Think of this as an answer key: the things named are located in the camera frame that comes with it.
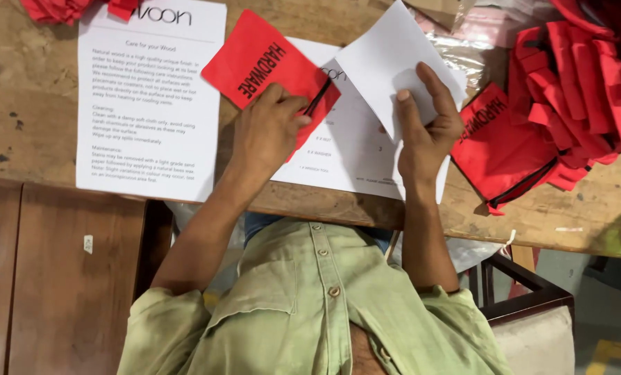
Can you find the person's right hand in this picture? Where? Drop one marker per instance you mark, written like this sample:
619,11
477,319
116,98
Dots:
427,146

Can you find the person's left hand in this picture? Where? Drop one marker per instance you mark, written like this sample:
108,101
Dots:
263,135

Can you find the red zip pouch black print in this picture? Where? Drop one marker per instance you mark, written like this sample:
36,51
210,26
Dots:
253,62
498,146

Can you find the white paper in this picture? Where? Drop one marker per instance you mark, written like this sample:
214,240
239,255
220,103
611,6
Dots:
388,52

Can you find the white printed parts list sheet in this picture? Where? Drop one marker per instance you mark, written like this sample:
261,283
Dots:
341,151

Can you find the clear plastic bag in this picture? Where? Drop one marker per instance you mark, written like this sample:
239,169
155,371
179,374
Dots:
466,47

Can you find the white plastic bag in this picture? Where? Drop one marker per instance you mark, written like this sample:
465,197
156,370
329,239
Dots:
477,252

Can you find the white printed care sheet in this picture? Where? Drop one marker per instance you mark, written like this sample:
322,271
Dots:
149,104

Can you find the brown cardboard piece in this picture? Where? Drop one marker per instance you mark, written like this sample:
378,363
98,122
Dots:
438,10

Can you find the person's green button shirt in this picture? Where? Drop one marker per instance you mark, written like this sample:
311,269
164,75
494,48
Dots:
300,312

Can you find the dark wooden cushioned chair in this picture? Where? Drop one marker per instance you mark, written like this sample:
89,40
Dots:
529,317

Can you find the small heap of red pouches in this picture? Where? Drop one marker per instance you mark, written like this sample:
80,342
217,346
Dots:
65,8

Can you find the brown wooden cabinet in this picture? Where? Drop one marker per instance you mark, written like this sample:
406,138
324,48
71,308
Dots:
65,281

